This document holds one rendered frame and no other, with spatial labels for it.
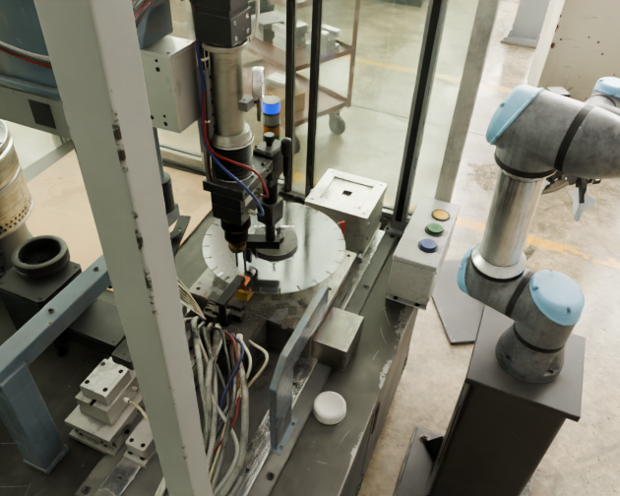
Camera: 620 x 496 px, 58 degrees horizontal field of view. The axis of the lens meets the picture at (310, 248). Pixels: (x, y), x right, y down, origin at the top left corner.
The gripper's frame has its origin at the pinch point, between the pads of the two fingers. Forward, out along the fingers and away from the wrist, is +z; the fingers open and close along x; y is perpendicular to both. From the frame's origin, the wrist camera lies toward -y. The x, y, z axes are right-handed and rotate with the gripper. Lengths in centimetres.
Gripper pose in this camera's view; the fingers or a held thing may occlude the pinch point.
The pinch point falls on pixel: (557, 206)
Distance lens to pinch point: 166.0
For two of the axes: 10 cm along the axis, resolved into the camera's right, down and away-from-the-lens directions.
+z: -0.4, 7.6, 6.5
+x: -2.7, -6.3, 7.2
